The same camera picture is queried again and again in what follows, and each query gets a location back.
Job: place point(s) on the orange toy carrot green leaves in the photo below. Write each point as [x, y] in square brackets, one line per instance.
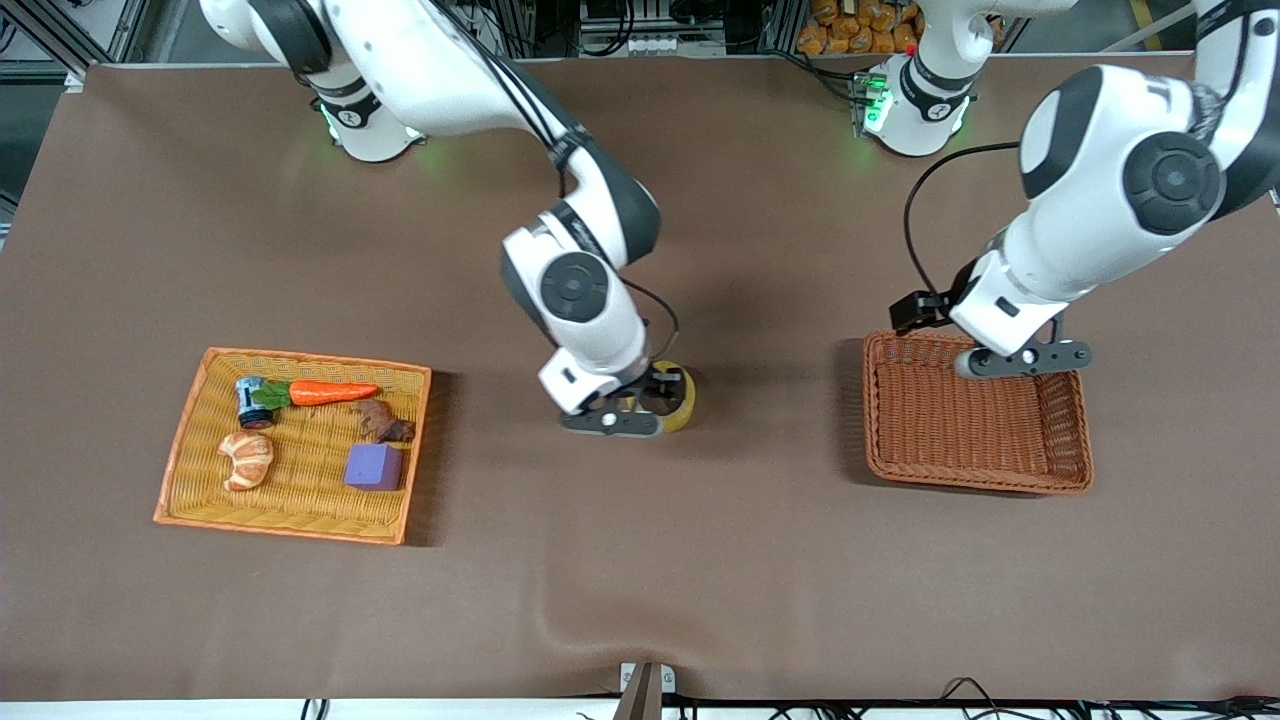
[330, 392]

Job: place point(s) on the brown table cloth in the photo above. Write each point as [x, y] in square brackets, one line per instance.
[640, 560]

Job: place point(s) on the yellow wicker basket orange rim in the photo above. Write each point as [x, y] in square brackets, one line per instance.
[300, 510]

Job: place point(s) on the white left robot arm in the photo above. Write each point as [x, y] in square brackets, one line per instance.
[1100, 220]

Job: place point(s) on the orange packets pile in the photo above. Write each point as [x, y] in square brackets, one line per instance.
[860, 25]

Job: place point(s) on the clear yellowish tape roll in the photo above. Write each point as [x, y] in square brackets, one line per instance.
[678, 420]

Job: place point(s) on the small printed can black lid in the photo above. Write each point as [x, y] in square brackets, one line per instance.
[250, 402]

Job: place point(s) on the toy croissant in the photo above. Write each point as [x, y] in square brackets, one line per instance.
[245, 460]

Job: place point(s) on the aluminium frame profile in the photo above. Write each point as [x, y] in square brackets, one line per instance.
[125, 30]

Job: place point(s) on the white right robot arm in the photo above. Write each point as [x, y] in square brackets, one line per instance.
[450, 70]

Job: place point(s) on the brown wicker basket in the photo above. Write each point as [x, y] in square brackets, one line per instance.
[960, 430]

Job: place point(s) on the purple foam cube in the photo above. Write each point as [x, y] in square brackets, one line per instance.
[372, 465]

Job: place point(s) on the metal bracket with brown post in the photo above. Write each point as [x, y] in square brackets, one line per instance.
[645, 690]

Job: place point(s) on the small white power strip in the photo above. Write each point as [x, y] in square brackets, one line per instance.
[650, 45]

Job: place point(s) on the brown toy animal figure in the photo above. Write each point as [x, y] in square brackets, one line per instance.
[385, 425]

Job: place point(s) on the small metal electronics box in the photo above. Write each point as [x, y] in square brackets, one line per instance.
[868, 105]

